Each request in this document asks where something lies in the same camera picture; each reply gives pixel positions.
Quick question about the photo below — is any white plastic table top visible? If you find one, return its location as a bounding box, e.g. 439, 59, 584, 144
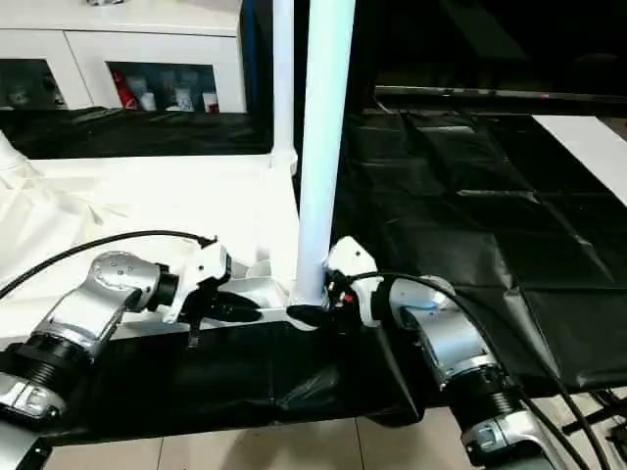
0, 151, 329, 344

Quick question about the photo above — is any white plastic table leg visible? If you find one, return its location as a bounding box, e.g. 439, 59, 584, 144
288, 0, 357, 307
0, 131, 35, 182
268, 0, 298, 170

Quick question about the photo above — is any black table mat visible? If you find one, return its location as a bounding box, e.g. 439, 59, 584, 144
0, 107, 627, 445

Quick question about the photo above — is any dark metal rod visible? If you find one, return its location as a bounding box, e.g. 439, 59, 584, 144
374, 85, 627, 103

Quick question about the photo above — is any white glass-door cabinet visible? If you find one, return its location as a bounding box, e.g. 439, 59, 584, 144
0, 0, 246, 113

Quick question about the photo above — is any black backdrop cloth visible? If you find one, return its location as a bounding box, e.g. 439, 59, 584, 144
242, 0, 627, 117

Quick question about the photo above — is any white flat board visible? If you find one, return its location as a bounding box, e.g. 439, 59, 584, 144
531, 115, 627, 207

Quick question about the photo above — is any black stand base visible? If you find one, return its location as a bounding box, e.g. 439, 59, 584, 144
562, 403, 627, 437

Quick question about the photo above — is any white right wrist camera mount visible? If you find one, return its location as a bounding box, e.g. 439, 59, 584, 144
325, 235, 382, 328

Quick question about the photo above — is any black left wrist camera cable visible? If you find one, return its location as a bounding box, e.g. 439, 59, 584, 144
0, 230, 217, 300

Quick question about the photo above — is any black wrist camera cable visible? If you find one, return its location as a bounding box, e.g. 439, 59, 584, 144
0, 230, 217, 300
342, 271, 608, 470

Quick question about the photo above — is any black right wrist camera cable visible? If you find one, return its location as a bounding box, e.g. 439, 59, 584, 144
342, 271, 608, 470

